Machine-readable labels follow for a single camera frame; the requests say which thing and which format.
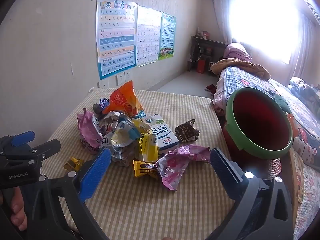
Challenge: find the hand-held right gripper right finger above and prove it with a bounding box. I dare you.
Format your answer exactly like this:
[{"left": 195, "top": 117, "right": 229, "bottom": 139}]
[{"left": 207, "top": 147, "right": 293, "bottom": 240}]

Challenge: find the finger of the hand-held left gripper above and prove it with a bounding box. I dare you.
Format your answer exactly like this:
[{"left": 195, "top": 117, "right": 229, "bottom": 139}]
[
  {"left": 0, "top": 131, "right": 35, "bottom": 155},
  {"left": 29, "top": 139, "right": 62, "bottom": 161}
]

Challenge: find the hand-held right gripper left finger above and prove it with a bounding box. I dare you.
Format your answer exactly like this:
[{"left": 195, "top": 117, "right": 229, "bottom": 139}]
[{"left": 25, "top": 147, "right": 112, "bottom": 240}]

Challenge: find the yellow bear print packet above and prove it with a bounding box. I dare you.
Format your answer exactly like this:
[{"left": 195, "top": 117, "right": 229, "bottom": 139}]
[{"left": 139, "top": 133, "right": 160, "bottom": 162}]

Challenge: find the red bin with green rim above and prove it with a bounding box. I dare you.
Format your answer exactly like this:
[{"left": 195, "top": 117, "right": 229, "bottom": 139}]
[{"left": 222, "top": 87, "right": 294, "bottom": 160}]

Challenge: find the white green milk carton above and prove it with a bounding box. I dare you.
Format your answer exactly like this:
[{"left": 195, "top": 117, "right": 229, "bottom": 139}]
[{"left": 141, "top": 114, "right": 179, "bottom": 153}]

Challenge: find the orange plastic wrapper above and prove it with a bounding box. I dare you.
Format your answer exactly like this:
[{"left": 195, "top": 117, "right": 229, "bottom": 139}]
[{"left": 102, "top": 80, "right": 144, "bottom": 119}]

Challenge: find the person's left hand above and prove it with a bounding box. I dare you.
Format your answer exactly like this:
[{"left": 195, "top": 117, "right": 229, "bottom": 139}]
[{"left": 9, "top": 187, "right": 28, "bottom": 232}]

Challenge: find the small yellow candy wrapper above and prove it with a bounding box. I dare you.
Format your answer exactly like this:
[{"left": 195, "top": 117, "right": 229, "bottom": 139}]
[{"left": 64, "top": 157, "right": 84, "bottom": 172}]

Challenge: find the magenta snack bag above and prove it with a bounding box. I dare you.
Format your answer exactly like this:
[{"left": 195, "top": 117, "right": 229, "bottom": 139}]
[{"left": 76, "top": 108, "right": 104, "bottom": 153}]

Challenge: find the blue silver foil wrapper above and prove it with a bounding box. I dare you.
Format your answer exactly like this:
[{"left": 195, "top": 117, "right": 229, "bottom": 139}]
[{"left": 110, "top": 116, "right": 142, "bottom": 153}]

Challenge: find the yellow brown candy wrapper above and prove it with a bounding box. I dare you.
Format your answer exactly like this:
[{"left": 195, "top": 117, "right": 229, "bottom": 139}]
[{"left": 132, "top": 160, "right": 159, "bottom": 179}]

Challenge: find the brown foil wrapper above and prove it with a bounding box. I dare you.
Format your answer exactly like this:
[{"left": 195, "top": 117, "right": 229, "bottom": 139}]
[{"left": 174, "top": 119, "right": 200, "bottom": 143}]

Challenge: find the pink foil wrapper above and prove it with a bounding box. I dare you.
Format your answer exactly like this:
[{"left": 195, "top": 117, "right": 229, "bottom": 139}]
[{"left": 155, "top": 144, "right": 212, "bottom": 192}]

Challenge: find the yellow checked tablecloth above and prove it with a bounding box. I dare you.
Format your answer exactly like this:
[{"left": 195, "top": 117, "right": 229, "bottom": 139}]
[{"left": 40, "top": 87, "right": 240, "bottom": 240}]

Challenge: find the crumpled silver wrapper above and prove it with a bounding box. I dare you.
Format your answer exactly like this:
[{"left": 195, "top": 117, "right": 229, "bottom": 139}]
[{"left": 99, "top": 111, "right": 125, "bottom": 133}]

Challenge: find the small purple wrapper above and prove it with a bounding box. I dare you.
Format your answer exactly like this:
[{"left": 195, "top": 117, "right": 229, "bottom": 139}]
[{"left": 93, "top": 98, "right": 110, "bottom": 114}]

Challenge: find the pink bed sheet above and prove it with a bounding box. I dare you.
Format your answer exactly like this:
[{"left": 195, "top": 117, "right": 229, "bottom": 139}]
[{"left": 211, "top": 80, "right": 228, "bottom": 115}]

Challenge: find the wooden stool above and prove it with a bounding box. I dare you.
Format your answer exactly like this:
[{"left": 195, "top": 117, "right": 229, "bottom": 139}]
[{"left": 287, "top": 147, "right": 304, "bottom": 220}]

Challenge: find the dark green cloth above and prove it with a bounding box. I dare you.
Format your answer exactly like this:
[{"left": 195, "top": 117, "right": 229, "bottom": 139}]
[{"left": 274, "top": 94, "right": 292, "bottom": 114}]

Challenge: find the bed with patterned quilt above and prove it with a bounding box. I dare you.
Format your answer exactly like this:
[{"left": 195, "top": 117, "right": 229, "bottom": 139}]
[{"left": 217, "top": 66, "right": 320, "bottom": 173}]

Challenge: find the floral floor mat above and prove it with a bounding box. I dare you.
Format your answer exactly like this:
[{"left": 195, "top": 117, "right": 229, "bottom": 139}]
[{"left": 297, "top": 150, "right": 320, "bottom": 240}]

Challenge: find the tan blanket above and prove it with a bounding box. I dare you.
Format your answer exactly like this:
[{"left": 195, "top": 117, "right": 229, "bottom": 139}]
[{"left": 212, "top": 58, "right": 272, "bottom": 78}]

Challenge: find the red box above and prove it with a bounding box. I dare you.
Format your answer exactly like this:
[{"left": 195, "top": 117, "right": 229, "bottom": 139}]
[{"left": 197, "top": 56, "right": 207, "bottom": 73}]

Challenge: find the folded blue duvet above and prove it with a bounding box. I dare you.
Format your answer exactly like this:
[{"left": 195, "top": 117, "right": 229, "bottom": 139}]
[{"left": 287, "top": 77, "right": 320, "bottom": 105}]

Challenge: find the purple pillow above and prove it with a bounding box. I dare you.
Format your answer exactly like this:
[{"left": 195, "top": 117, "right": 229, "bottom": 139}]
[{"left": 223, "top": 42, "right": 252, "bottom": 62}]

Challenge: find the dark wooden shelf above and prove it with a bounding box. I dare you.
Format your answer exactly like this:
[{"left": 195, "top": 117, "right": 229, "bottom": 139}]
[{"left": 187, "top": 35, "right": 228, "bottom": 75}]

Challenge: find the pink patterned curtain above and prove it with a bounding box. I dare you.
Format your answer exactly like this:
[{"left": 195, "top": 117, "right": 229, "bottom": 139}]
[
  {"left": 287, "top": 12, "right": 320, "bottom": 85},
  {"left": 200, "top": 0, "right": 240, "bottom": 45}
]

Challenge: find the window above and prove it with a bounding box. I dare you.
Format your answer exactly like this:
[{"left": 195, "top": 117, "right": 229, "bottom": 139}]
[{"left": 230, "top": 0, "right": 308, "bottom": 63}]

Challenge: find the blue bordered letter wall poster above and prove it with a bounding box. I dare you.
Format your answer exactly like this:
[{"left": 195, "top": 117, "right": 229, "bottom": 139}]
[{"left": 96, "top": 0, "right": 138, "bottom": 80}]

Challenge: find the blue grid wall poster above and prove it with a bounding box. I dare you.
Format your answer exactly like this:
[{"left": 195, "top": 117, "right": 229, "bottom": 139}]
[{"left": 158, "top": 13, "right": 177, "bottom": 61}]

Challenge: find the white chart wall poster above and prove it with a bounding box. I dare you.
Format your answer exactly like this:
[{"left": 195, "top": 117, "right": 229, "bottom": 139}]
[{"left": 136, "top": 5, "right": 162, "bottom": 67}]

